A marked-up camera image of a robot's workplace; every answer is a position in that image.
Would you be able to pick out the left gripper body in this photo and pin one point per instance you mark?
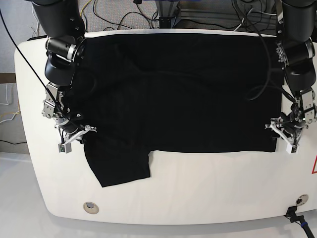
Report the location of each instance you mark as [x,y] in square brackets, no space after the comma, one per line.
[291,128]

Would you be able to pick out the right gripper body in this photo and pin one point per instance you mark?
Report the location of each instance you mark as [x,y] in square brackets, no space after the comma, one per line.
[66,129]

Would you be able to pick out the black T-shirt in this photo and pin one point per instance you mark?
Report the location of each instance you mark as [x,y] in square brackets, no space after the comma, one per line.
[189,93]

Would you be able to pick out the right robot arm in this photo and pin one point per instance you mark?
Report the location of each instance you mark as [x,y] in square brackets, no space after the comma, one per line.
[65,29]

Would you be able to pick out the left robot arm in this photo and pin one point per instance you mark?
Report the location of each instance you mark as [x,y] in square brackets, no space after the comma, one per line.
[295,49]

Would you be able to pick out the red warning sticker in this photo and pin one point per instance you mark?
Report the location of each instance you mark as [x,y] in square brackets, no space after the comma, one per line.
[314,170]

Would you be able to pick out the central aluminium column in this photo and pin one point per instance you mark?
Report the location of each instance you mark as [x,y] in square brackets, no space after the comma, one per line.
[168,12]

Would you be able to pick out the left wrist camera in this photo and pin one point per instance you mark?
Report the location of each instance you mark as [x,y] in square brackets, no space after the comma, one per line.
[290,149]

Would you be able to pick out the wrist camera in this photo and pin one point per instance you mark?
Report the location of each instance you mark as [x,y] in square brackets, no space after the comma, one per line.
[290,149]
[64,147]

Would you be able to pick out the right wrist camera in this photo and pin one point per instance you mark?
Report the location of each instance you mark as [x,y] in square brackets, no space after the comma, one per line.
[64,147]

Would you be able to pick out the table cable grommet right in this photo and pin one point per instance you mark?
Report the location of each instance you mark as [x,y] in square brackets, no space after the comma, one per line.
[301,200]

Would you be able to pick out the table cable grommet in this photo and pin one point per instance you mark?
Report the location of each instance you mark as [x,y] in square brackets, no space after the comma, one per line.
[90,208]
[301,200]

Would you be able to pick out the black clamp with cable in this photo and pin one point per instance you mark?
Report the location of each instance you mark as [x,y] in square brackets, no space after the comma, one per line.
[298,219]

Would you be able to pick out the table cable grommet left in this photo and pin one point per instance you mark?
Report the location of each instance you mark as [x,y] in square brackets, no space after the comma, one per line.
[90,208]

